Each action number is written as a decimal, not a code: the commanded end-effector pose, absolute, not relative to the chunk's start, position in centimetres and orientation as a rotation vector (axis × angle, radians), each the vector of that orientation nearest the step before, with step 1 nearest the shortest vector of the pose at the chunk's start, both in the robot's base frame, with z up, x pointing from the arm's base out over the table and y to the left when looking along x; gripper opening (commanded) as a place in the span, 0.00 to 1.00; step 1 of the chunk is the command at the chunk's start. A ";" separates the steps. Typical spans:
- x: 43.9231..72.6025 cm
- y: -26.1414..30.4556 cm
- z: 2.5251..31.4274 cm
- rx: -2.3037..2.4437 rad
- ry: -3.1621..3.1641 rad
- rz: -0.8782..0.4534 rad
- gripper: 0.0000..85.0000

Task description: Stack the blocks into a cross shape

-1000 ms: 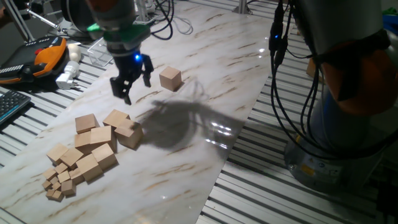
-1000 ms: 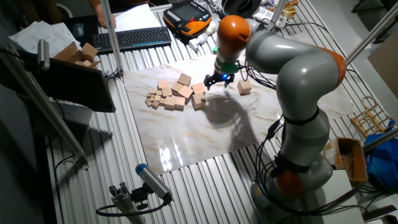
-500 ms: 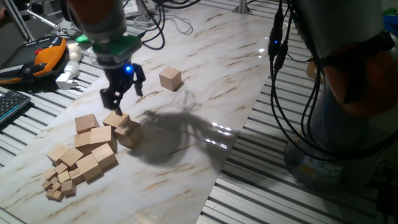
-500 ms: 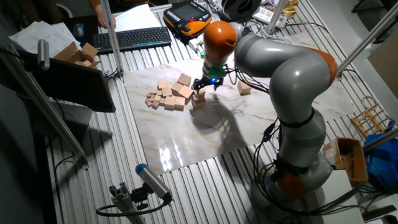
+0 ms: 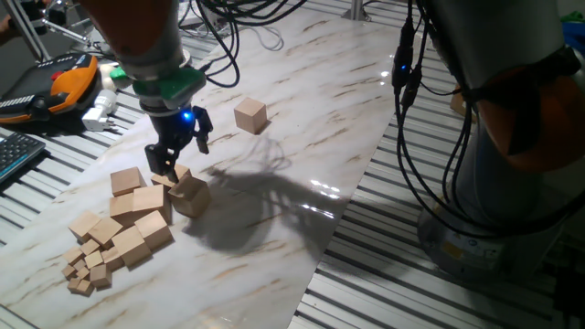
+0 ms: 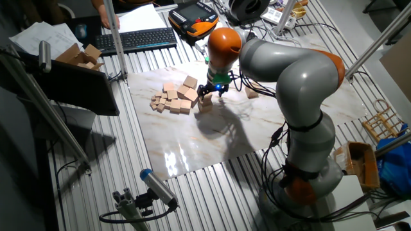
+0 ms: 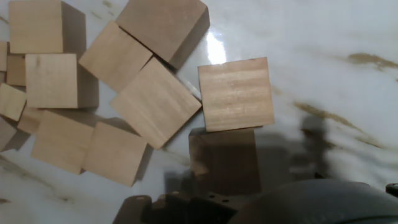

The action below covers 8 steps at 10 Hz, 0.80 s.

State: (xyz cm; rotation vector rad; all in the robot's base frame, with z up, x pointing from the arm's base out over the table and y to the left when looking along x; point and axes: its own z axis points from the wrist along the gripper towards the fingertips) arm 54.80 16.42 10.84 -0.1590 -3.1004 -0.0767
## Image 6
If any gold foil bag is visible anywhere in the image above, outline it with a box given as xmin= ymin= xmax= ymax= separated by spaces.
xmin=290 ymin=1 xmax=308 ymax=19

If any white plug adapter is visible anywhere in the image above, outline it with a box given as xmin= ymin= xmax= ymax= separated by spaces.
xmin=194 ymin=38 xmax=210 ymax=54

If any blue bag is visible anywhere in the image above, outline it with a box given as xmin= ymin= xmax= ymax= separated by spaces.
xmin=376 ymin=123 xmax=411 ymax=197

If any printed paper stack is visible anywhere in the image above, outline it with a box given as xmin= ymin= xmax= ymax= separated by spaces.
xmin=8 ymin=21 xmax=84 ymax=60

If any person right hand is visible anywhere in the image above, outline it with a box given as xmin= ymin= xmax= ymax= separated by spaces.
xmin=98 ymin=8 xmax=121 ymax=30

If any white robot plinth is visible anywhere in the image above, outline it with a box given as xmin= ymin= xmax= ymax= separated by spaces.
xmin=316 ymin=175 xmax=378 ymax=231

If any black filament spool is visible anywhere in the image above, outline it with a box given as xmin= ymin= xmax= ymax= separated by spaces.
xmin=228 ymin=0 xmax=272 ymax=23

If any marble pattern board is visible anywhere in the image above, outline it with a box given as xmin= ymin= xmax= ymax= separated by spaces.
xmin=127 ymin=31 xmax=369 ymax=182

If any white paper sheet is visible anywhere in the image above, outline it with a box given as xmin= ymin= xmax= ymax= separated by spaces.
xmin=116 ymin=3 xmax=168 ymax=34

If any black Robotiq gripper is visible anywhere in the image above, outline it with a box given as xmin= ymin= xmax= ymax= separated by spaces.
xmin=196 ymin=81 xmax=230 ymax=99

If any black camera cable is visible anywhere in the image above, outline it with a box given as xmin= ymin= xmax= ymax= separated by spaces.
xmin=98 ymin=201 xmax=179 ymax=225

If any orange black teach pendant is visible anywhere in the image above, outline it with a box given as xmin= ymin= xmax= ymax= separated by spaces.
xmin=168 ymin=1 xmax=220 ymax=41

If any wooden rack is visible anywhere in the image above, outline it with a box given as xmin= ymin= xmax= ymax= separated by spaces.
xmin=362 ymin=98 xmax=409 ymax=144

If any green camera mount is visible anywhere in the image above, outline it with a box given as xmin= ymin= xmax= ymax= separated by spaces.
xmin=204 ymin=56 xmax=232 ymax=86

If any grey camera blue tip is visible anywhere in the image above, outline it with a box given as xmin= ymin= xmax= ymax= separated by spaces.
xmin=139 ymin=167 xmax=179 ymax=209

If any aluminium frame post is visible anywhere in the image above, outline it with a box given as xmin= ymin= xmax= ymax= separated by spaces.
xmin=103 ymin=0 xmax=129 ymax=81
xmin=274 ymin=0 xmax=298 ymax=35
xmin=345 ymin=1 xmax=411 ymax=81

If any grey computer mouse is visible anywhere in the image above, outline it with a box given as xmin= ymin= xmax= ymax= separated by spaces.
xmin=74 ymin=23 xmax=88 ymax=40

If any white power strip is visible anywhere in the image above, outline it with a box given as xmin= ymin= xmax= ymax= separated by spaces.
xmin=259 ymin=6 xmax=297 ymax=30

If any aluminium camera bracket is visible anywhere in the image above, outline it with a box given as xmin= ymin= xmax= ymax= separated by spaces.
xmin=112 ymin=187 xmax=153 ymax=231

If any black monitor panel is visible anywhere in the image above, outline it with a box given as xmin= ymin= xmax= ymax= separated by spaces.
xmin=17 ymin=51 xmax=121 ymax=117

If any black mouse pad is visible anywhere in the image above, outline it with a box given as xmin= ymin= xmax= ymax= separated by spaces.
xmin=66 ymin=15 xmax=104 ymax=49

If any small open cardboard box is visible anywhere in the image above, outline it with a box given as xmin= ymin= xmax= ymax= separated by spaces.
xmin=55 ymin=43 xmax=105 ymax=72

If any brown cardboard box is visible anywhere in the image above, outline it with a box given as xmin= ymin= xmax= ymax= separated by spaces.
xmin=333 ymin=141 xmax=381 ymax=193

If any brown cardboard sheet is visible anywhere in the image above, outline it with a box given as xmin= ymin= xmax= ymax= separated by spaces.
xmin=379 ymin=30 xmax=411 ymax=104

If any person right forearm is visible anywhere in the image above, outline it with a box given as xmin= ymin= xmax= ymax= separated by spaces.
xmin=91 ymin=0 xmax=109 ymax=11

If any black computer keyboard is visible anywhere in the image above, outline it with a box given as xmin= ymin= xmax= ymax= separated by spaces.
xmin=94 ymin=27 xmax=178 ymax=57

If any aluminium frame beam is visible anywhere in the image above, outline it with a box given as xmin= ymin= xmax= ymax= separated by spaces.
xmin=0 ymin=44 xmax=93 ymax=176
xmin=374 ymin=130 xmax=411 ymax=158

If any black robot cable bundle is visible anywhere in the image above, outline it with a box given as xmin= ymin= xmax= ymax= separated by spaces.
xmin=229 ymin=69 xmax=386 ymax=225

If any grey camera on frame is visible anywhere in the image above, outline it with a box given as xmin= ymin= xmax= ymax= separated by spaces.
xmin=38 ymin=40 xmax=53 ymax=74

